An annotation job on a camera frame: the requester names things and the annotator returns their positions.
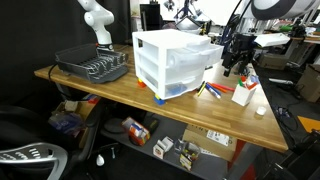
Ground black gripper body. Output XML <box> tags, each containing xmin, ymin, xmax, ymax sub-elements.
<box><xmin>226</xmin><ymin>32</ymin><xmax>258</xmax><ymax>63</ymax></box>

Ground blue white marker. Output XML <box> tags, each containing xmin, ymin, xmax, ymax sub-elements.
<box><xmin>208</xmin><ymin>87</ymin><xmax>222</xmax><ymax>100</ymax></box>

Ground pink marker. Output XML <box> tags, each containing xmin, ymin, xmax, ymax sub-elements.
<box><xmin>213</xmin><ymin>83</ymin><xmax>236</xmax><ymax>93</ymax></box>

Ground orange marker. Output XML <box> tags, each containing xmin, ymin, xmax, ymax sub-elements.
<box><xmin>209</xmin><ymin>82</ymin><xmax>228</xmax><ymax>94</ymax></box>
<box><xmin>245</xmin><ymin>81</ymin><xmax>260</xmax><ymax>91</ymax></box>

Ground white stationery holder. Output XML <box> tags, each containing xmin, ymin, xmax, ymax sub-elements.
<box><xmin>231</xmin><ymin>83</ymin><xmax>257</xmax><ymax>107</ymax></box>

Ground yellow marker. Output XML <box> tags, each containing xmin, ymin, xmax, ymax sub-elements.
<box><xmin>196</xmin><ymin>84</ymin><xmax>205</xmax><ymax>98</ymax></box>

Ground dark blue chair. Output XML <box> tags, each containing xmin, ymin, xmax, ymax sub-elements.
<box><xmin>221</xmin><ymin>14</ymin><xmax>242</xmax><ymax>54</ymax></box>

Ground brown cardboard box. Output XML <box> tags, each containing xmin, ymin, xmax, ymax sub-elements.
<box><xmin>294</xmin><ymin>63</ymin><xmax>320</xmax><ymax>103</ymax></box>
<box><xmin>258</xmin><ymin>53</ymin><xmax>289</xmax><ymax>71</ymax></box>

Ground long white item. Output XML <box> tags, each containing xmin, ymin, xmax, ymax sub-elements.
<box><xmin>268</xmin><ymin>77</ymin><xmax>295</xmax><ymax>85</ymax></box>

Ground small white cup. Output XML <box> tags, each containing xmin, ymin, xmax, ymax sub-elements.
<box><xmin>255</xmin><ymin>105</ymin><xmax>268</xmax><ymax>117</ymax></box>

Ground blue plastic item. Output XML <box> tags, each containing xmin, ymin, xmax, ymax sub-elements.
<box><xmin>165</xmin><ymin>83</ymin><xmax>188</xmax><ymax>97</ymax></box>

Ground white plastic drawer unit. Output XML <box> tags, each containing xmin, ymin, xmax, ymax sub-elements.
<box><xmin>131</xmin><ymin>28</ymin><xmax>225</xmax><ymax>101</ymax></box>

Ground blue yellow toy block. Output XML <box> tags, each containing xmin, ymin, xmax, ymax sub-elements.
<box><xmin>153</xmin><ymin>94</ymin><xmax>167</xmax><ymax>106</ymax></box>

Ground large labelled cardboard box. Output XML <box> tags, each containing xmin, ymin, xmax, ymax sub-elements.
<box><xmin>181</xmin><ymin>124</ymin><xmax>238</xmax><ymax>163</ymax></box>

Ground orange floor mat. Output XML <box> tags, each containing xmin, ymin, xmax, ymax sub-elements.
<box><xmin>296</xmin><ymin>115</ymin><xmax>320</xmax><ymax>134</ymax></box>

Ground orange toy block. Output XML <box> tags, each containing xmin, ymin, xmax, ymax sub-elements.
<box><xmin>137</xmin><ymin>77</ymin><xmax>148</xmax><ymax>89</ymax></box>

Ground black monitor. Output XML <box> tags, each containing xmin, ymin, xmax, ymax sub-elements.
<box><xmin>139</xmin><ymin>3</ymin><xmax>164</xmax><ymax>32</ymax></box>

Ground red table leg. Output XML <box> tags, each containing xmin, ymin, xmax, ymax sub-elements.
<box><xmin>228</xmin><ymin>139</ymin><xmax>258</xmax><ymax>180</ymax></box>

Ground clear jar with items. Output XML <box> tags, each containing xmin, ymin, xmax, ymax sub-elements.
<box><xmin>173</xmin><ymin>139</ymin><xmax>202</xmax><ymax>172</ymax></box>

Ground grey lower shelf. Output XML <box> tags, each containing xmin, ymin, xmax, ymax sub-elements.
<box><xmin>99</xmin><ymin>113</ymin><xmax>264</xmax><ymax>180</ymax></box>

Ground small white box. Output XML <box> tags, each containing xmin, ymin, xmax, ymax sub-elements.
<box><xmin>152</xmin><ymin>135</ymin><xmax>175</xmax><ymax>160</ymax></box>

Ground orange white box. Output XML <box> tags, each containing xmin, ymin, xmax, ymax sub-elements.
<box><xmin>121</xmin><ymin>116</ymin><xmax>151</xmax><ymax>147</ymax></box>

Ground black round base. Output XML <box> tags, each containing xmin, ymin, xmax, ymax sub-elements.
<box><xmin>102</xmin><ymin>117</ymin><xmax>127</xmax><ymax>135</ymax></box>

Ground grey dish rack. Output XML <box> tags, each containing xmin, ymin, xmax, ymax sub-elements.
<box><xmin>54</xmin><ymin>43</ymin><xmax>130</xmax><ymax>84</ymax></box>

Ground open cardboard box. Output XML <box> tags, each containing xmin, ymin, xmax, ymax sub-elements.
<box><xmin>49</xmin><ymin>94</ymin><xmax>102</xmax><ymax>141</ymax></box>

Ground white floor item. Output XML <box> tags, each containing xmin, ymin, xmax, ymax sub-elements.
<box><xmin>95</xmin><ymin>154</ymin><xmax>105</xmax><ymax>167</ymax></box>

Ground blue plastic bag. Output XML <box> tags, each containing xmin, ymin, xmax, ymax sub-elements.
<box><xmin>47</xmin><ymin>112</ymin><xmax>85</xmax><ymax>136</ymax></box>

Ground black curtain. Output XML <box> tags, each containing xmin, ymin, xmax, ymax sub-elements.
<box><xmin>0</xmin><ymin>0</ymin><xmax>133</xmax><ymax>101</ymax></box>

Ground black office chair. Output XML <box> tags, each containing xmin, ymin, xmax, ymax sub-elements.
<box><xmin>0</xmin><ymin>103</ymin><xmax>103</xmax><ymax>180</ymax></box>

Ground black floor cables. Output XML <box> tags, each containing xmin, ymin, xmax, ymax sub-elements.
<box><xmin>271</xmin><ymin>103</ymin><xmax>301</xmax><ymax>141</ymax></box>

